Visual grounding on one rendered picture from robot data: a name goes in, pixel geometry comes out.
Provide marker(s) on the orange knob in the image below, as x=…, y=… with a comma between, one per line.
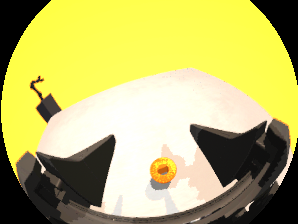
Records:
x=160, y=166

